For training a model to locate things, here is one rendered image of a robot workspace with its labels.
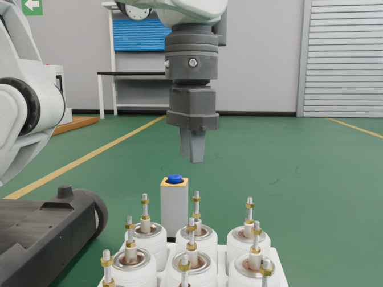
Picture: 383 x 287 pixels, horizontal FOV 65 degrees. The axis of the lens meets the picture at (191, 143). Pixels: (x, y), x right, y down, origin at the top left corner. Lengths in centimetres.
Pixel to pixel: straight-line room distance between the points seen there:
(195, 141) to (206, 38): 16
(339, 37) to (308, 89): 94
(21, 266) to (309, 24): 533
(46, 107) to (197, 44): 47
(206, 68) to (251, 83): 504
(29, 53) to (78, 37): 527
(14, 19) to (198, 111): 63
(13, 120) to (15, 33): 26
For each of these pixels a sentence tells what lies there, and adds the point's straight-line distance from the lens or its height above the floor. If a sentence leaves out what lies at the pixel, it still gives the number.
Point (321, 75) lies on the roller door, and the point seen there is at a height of 71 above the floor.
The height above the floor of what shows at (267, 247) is 24.
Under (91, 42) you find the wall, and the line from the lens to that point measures 608.
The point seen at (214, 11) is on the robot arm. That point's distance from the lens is 48.
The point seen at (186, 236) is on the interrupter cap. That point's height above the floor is 25.
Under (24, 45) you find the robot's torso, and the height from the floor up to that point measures 68.
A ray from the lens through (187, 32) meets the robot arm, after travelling 48.
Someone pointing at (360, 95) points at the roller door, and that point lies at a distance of 584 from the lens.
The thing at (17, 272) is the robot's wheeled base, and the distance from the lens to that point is 83.
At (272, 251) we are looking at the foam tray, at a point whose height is 18.
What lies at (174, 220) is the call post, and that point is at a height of 21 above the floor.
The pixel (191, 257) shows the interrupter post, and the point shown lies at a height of 27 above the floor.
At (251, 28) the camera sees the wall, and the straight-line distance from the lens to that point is 559.
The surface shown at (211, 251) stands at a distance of 70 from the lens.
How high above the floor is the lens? 59
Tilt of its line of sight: 11 degrees down
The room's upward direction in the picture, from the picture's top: straight up
